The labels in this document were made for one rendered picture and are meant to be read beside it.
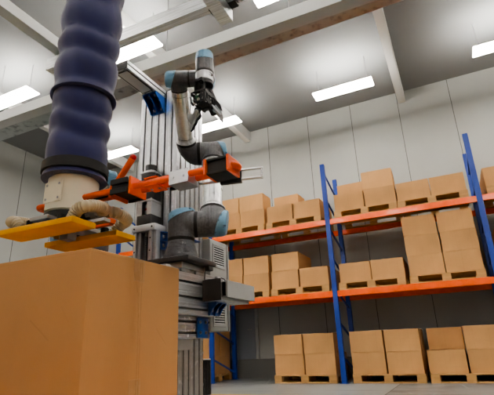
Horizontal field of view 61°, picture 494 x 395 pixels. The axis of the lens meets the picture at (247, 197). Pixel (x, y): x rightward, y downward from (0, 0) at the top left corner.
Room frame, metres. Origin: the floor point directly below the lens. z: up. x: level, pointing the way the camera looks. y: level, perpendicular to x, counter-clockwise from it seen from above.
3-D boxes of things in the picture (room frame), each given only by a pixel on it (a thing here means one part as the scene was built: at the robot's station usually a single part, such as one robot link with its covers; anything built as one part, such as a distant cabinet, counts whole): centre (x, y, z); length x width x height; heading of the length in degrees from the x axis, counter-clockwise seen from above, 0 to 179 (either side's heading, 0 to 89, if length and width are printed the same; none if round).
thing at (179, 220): (1.80, 0.29, 1.20); 0.13 x 0.12 x 0.14; 91
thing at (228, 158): (1.14, 0.07, 1.18); 0.08 x 0.07 x 0.05; 65
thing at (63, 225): (1.31, 0.65, 1.08); 0.34 x 0.10 x 0.05; 65
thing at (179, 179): (1.20, 0.19, 1.17); 0.07 x 0.07 x 0.04; 65
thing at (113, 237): (1.48, 0.57, 1.08); 0.34 x 0.10 x 0.05; 65
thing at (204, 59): (1.50, 0.16, 1.82); 0.09 x 0.08 x 0.11; 1
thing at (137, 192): (1.29, 0.39, 1.18); 0.10 x 0.08 x 0.06; 155
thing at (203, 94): (1.49, 0.16, 1.66); 0.09 x 0.08 x 0.12; 155
